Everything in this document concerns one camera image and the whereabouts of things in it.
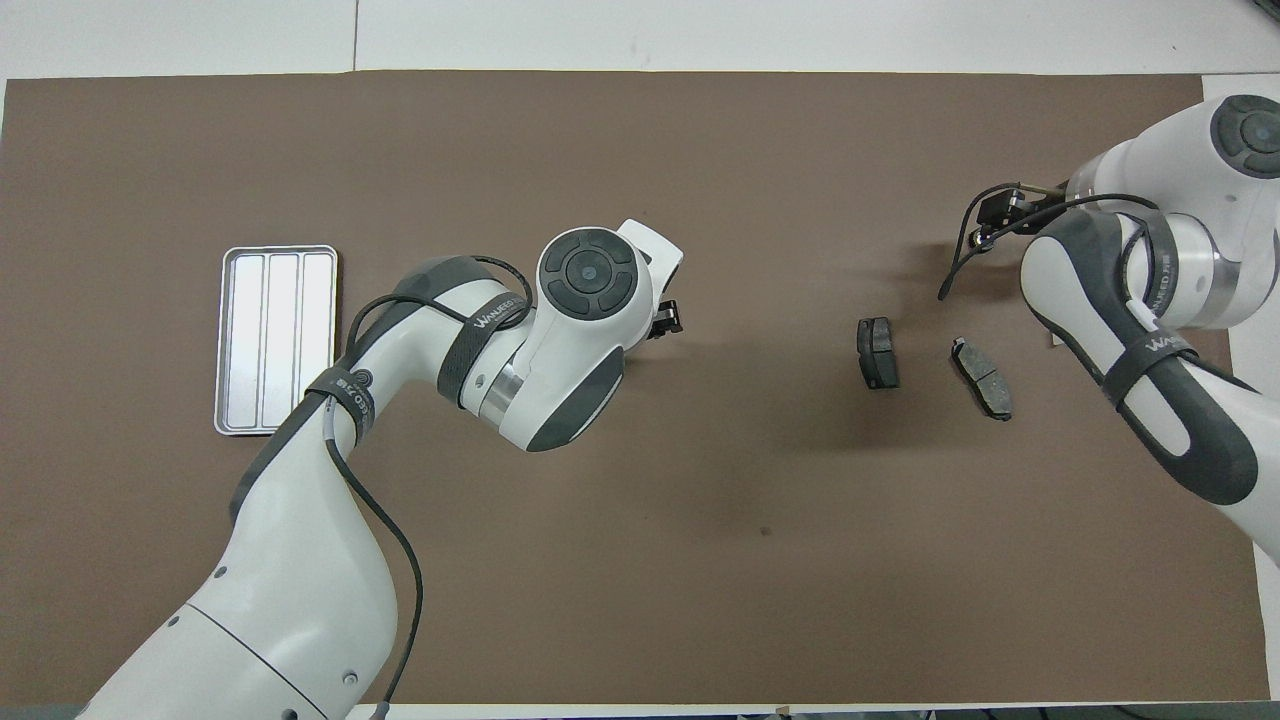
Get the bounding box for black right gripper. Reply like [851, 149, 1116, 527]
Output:
[978, 190, 1051, 231]

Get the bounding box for brown table mat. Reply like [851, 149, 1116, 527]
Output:
[0, 70, 1271, 706]

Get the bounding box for long dark brake pad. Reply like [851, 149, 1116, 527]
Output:
[950, 336, 1014, 422]

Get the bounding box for silver metal tray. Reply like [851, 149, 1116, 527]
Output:
[213, 244, 340, 437]

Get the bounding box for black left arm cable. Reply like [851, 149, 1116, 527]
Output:
[325, 255, 536, 716]

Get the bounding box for short dark brake pad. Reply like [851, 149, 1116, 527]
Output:
[856, 317, 901, 391]

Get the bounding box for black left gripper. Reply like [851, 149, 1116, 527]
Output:
[640, 298, 686, 343]

